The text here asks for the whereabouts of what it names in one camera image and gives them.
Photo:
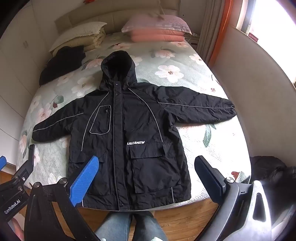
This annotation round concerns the white wardrobe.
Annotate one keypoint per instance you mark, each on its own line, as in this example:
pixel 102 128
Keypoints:
pixel 13 69

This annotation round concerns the window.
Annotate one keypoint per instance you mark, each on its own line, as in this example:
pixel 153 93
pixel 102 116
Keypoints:
pixel 268 16

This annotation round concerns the small red item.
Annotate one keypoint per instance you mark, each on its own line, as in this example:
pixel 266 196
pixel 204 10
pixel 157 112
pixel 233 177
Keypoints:
pixel 253 37

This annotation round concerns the beige curtain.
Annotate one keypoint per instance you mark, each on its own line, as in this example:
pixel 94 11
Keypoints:
pixel 208 27

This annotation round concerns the person's leg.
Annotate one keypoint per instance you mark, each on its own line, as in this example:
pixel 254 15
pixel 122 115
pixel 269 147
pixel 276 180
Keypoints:
pixel 150 227
pixel 113 229

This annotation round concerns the orange curtain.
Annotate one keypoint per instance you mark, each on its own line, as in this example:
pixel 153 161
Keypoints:
pixel 225 27

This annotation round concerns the person's left leg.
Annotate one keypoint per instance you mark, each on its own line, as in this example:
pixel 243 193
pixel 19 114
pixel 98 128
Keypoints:
pixel 113 229

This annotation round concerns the beige padded headboard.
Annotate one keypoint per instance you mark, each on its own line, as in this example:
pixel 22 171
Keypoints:
pixel 97 16

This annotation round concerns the pink folded quilt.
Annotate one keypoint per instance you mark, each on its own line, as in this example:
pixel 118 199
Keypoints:
pixel 157 36

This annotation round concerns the cream pillow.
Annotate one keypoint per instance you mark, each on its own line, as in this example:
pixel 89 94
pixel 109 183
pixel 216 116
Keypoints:
pixel 74 32

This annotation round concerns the white nightstand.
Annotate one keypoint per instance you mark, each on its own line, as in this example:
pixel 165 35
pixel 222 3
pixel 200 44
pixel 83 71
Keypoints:
pixel 192 41

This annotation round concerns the pink patterned pillow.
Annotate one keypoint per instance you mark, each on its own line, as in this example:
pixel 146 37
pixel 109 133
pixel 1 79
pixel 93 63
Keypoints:
pixel 159 23

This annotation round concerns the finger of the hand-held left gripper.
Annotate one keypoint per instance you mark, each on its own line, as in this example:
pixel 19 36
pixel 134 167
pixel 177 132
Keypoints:
pixel 2 163
pixel 31 155

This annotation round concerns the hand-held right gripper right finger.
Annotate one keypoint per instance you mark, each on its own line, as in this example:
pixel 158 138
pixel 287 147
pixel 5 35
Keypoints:
pixel 209 177

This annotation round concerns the bed with floral bedspread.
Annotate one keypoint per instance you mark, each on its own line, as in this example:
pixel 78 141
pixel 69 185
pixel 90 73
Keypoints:
pixel 185 76

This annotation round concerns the beige folded quilt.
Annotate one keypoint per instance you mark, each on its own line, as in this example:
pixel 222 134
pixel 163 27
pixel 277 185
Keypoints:
pixel 96 42

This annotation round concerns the dark cloth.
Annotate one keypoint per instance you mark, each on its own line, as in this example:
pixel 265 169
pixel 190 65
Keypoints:
pixel 268 169

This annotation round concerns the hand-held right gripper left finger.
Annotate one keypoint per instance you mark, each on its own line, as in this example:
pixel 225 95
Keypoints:
pixel 85 180

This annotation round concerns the person's right leg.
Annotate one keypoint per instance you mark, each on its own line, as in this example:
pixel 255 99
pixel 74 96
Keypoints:
pixel 150 227

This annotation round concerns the black hooded jacket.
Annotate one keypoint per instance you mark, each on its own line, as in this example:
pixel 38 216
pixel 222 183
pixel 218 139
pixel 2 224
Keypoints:
pixel 129 120

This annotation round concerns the black garment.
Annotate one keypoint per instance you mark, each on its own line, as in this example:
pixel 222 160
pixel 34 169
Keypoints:
pixel 61 62

